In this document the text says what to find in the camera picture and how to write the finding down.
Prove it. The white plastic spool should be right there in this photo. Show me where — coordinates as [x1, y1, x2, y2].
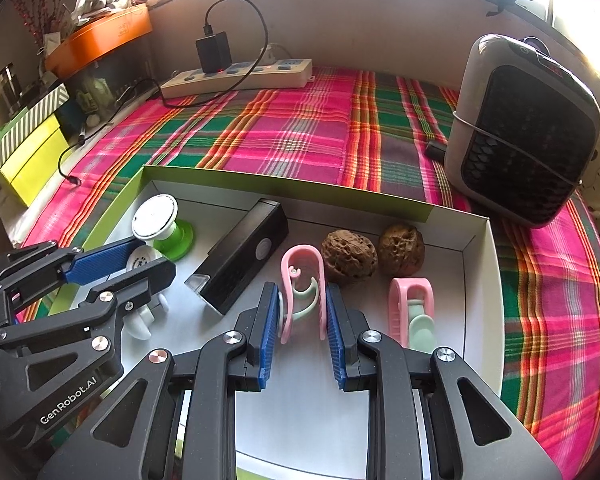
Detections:
[124, 245, 171, 341]

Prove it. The green white striped box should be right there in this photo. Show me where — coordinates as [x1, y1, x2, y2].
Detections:
[0, 82, 70, 186]

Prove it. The dark rectangular device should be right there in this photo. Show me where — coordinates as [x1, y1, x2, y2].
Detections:
[185, 199, 290, 316]

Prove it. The plaid blanket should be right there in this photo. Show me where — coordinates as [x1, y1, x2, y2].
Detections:
[10, 65, 600, 478]

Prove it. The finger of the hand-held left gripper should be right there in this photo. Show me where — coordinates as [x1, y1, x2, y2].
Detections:
[0, 259, 177, 358]
[0, 237, 153, 306]

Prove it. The black charger cable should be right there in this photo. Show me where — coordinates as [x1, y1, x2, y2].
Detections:
[57, 0, 270, 187]

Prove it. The small grey fan heater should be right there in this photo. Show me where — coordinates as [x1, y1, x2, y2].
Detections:
[444, 34, 600, 230]

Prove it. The yellow box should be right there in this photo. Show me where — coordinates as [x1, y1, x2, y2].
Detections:
[0, 114, 73, 207]

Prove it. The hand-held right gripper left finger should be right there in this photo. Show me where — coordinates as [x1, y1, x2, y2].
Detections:
[37, 282, 284, 480]

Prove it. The green white spool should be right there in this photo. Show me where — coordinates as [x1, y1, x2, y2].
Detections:
[131, 194, 196, 262]

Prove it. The green white cardboard box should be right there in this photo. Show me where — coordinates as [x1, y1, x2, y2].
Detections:
[17, 164, 505, 480]

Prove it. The beige power strip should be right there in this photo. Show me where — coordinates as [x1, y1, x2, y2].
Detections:
[160, 58, 315, 101]

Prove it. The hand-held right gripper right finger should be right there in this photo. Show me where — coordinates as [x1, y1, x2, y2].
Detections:
[325, 282, 563, 480]

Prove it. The black charger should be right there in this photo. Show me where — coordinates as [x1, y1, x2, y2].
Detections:
[195, 22, 232, 75]

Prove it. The brown walnut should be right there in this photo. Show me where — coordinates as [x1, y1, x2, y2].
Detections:
[321, 230, 379, 285]
[378, 223, 426, 277]

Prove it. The pink plastic clip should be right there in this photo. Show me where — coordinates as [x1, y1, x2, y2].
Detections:
[278, 245, 328, 345]
[388, 276, 438, 353]

